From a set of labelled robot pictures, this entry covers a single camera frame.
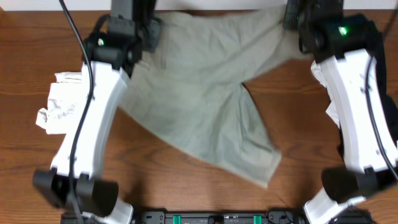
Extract white folded garment on left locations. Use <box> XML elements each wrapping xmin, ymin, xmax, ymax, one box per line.
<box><xmin>35</xmin><ymin>72</ymin><xmax>83</xmax><ymax>134</ymax></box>

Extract left black cable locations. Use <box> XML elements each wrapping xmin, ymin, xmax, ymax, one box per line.
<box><xmin>58</xmin><ymin>0</ymin><xmax>96</xmax><ymax>224</ymax></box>

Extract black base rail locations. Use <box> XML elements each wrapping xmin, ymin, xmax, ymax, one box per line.
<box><xmin>60</xmin><ymin>208</ymin><xmax>376</xmax><ymax>224</ymax></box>

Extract white garment on right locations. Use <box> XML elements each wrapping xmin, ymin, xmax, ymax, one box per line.
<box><xmin>310</xmin><ymin>60</ymin><xmax>341</xmax><ymax>129</ymax></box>

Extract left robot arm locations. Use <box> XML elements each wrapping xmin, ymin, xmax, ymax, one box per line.
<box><xmin>32</xmin><ymin>0</ymin><xmax>162</xmax><ymax>223</ymax></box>

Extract grey-green shorts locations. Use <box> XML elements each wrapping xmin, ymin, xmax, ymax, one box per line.
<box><xmin>119</xmin><ymin>6</ymin><xmax>303</xmax><ymax>187</ymax></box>

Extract black garment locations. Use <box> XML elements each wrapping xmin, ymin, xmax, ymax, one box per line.
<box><xmin>337</xmin><ymin>18</ymin><xmax>398</xmax><ymax>162</ymax></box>

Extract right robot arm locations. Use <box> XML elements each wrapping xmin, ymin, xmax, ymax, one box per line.
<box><xmin>283</xmin><ymin>1</ymin><xmax>397</xmax><ymax>223</ymax></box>

